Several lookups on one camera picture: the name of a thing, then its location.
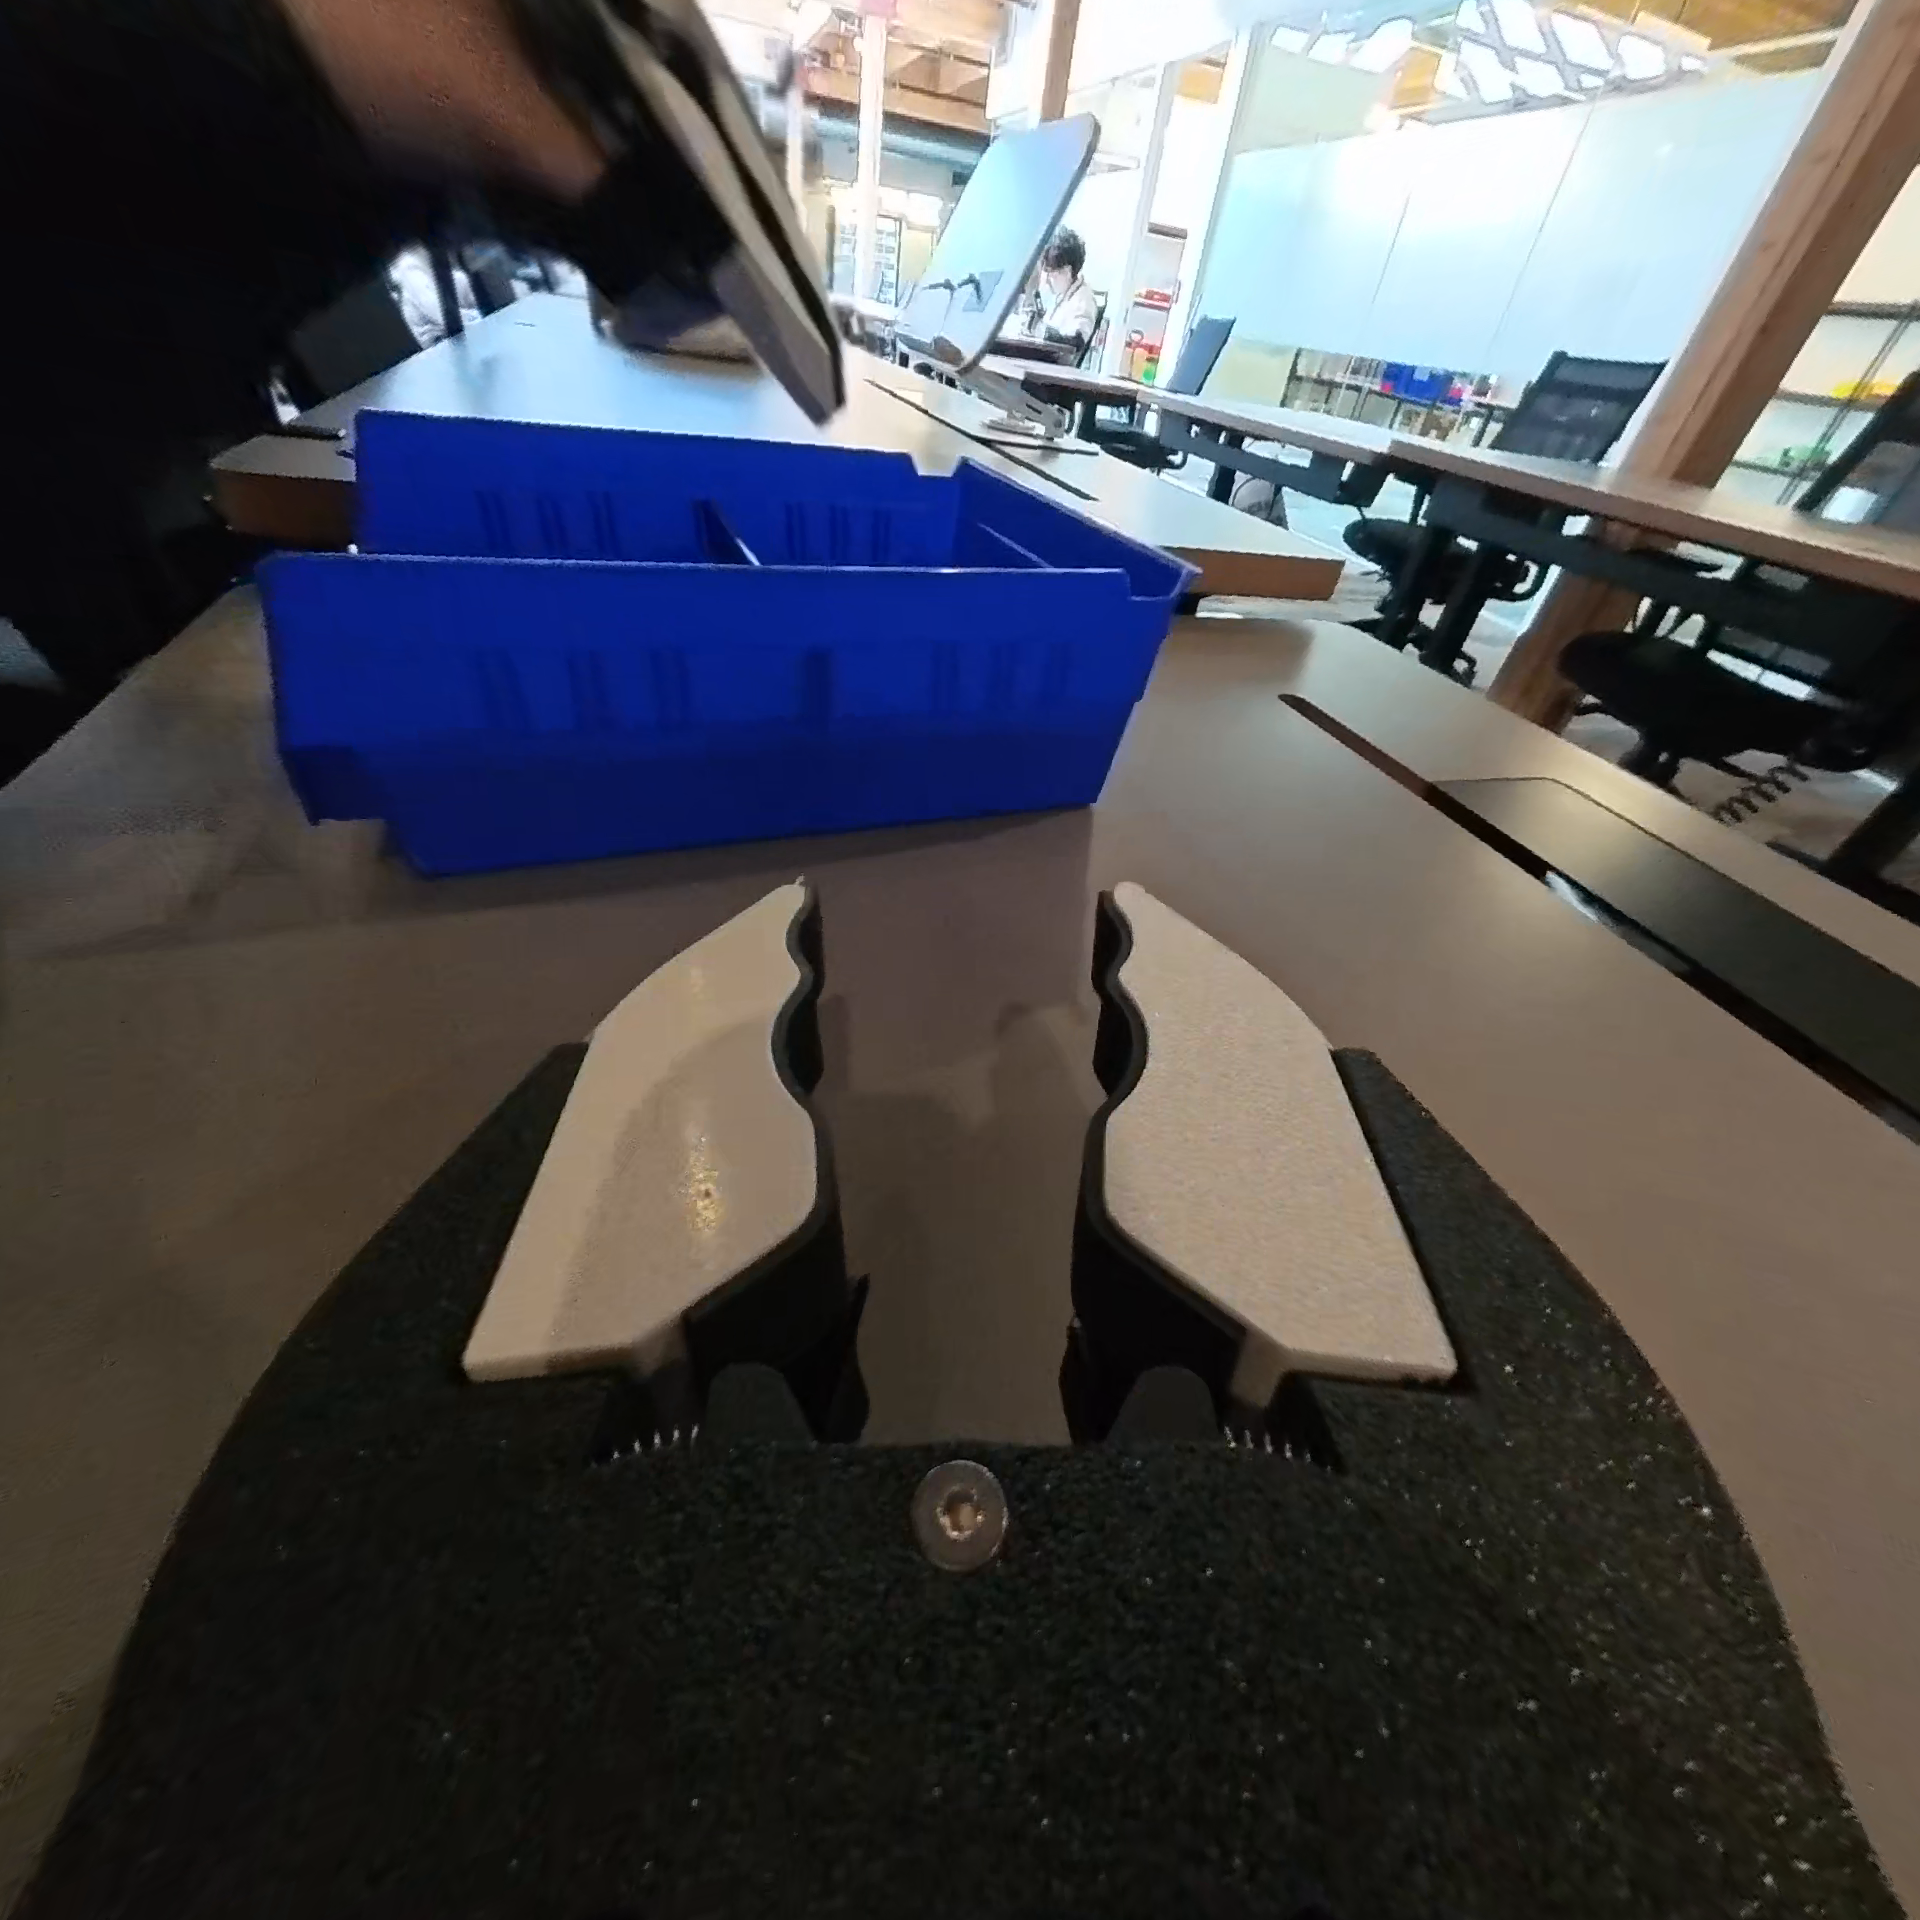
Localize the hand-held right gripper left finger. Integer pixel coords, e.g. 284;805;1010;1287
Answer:
462;876;873;1452

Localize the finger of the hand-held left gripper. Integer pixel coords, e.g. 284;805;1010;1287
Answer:
601;0;852;426

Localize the black mesh office chair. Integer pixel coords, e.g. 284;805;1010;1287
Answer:
1561;401;1920;790
1338;348;1671;669

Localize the blue plastic parts bin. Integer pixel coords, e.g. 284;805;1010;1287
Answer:
353;408;1206;610
255;551;1180;880

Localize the person's left hand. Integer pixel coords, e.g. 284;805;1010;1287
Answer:
345;0;632;198

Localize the wooden post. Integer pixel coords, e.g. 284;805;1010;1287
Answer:
1484;0;1920;725

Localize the black desk cable tray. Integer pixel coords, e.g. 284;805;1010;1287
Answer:
1283;689;1920;1119

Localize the silver computer monitor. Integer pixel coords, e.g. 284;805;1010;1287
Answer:
901;111;1104;379

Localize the person's left forearm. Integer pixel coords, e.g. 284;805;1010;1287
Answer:
0;0;603;782

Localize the long grey desk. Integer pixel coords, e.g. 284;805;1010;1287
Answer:
1034;366;1920;601

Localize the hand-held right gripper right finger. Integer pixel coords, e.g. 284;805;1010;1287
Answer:
1062;881;1461;1452

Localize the grey-blue office chair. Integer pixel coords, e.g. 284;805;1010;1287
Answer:
1098;313;1242;469

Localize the black coiled cable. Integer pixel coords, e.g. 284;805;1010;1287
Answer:
1707;754;1806;830

